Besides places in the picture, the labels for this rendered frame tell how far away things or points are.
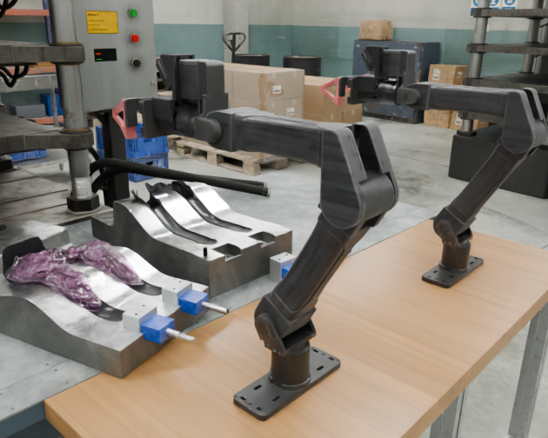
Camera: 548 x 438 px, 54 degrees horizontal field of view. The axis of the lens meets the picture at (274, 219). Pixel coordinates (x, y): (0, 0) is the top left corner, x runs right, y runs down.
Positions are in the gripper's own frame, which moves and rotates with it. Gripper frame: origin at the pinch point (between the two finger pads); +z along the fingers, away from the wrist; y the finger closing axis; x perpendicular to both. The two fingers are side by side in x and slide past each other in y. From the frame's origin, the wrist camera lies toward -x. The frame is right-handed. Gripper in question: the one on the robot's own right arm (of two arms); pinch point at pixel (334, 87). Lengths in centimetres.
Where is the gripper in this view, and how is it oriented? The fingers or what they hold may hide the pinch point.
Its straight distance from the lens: 146.9
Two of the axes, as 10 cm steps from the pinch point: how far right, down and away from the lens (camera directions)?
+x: 0.0, 9.4, 3.3
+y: -6.8, 2.4, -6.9
